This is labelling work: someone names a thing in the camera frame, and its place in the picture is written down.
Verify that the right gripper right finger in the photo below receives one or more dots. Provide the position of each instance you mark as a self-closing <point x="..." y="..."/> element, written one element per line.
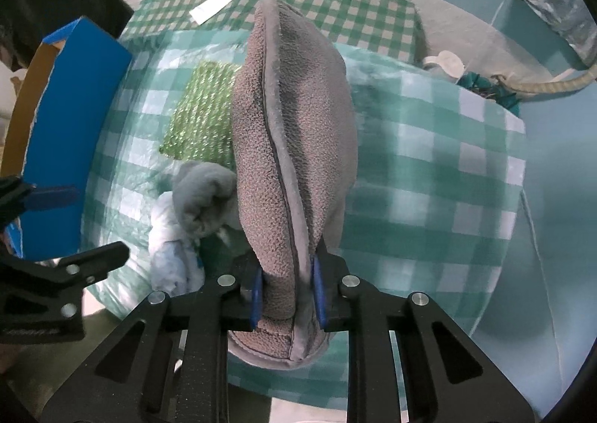
<point x="407" y="356"/>

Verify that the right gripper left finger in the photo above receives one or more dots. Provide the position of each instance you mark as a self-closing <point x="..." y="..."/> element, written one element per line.
<point x="167" y="358"/>

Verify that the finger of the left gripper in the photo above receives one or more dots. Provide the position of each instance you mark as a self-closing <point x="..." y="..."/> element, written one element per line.
<point x="18" y="197"/>
<point x="81" y="269"/>

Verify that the white-blue cloth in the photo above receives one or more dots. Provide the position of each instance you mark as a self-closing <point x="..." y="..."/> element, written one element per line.
<point x="176" y="269"/>

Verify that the grey-brown fleece towel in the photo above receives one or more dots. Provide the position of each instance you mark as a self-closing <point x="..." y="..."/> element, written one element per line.
<point x="296" y="153"/>

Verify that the blue cardboard box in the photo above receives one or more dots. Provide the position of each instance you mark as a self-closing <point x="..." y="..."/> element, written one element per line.
<point x="54" y="128"/>

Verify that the grey-blue rolled cloth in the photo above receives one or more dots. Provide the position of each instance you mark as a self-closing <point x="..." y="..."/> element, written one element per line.
<point x="205" y="199"/>

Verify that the green sparkly scrubbing cloth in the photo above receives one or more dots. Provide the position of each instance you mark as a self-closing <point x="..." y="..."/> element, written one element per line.
<point x="200" y="127"/>

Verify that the green checked plastic table cover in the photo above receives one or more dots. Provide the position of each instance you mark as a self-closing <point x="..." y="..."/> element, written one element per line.
<point x="433" y="207"/>

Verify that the white paper slip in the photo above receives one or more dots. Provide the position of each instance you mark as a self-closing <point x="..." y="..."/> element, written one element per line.
<point x="207" y="9"/>

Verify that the white round device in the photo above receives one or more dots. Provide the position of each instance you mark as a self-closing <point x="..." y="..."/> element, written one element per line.
<point x="446" y="64"/>

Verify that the green checked fabric tablecloth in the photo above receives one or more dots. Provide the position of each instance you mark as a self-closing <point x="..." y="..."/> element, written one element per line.
<point x="387" y="27"/>

